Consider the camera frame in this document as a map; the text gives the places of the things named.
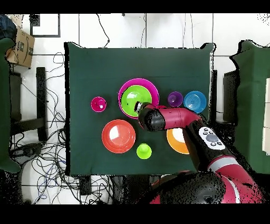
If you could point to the green bowl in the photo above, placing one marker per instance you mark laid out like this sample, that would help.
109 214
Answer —
132 95

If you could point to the wide red-orange bowl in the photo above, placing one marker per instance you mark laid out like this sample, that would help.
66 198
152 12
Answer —
124 143

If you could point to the green cup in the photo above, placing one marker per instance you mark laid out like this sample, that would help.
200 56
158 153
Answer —
144 153

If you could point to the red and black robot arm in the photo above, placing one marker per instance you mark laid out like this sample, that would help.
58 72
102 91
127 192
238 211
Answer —
179 118

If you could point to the large pink bowl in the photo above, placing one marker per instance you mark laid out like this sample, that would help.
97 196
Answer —
155 90

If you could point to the crimson cup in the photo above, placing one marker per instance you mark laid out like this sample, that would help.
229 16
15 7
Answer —
96 103

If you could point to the purple cup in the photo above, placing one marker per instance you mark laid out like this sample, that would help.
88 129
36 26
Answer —
175 100

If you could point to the large orange bowl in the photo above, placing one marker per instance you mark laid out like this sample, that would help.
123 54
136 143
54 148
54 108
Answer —
177 145

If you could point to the dark green tablecloth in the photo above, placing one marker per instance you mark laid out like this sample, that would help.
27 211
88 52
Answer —
95 69

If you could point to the blue bowl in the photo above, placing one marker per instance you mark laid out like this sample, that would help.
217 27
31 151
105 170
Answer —
195 102

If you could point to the black power strip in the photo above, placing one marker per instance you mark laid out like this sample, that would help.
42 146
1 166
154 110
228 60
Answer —
85 186

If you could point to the green covered side table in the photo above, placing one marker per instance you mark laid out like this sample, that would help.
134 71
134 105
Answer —
4 105
251 95

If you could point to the cardboard box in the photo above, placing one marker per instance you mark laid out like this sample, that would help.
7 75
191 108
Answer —
20 49

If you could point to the dark blue bag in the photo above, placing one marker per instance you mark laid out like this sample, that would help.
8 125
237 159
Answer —
6 27

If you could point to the black wooden frame stand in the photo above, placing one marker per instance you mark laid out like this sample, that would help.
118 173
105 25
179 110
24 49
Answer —
41 95

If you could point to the black pedestal leg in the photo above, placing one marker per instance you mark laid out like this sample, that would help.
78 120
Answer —
27 151

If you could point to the square black floor frame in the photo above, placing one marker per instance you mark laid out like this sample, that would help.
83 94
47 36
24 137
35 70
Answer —
59 25

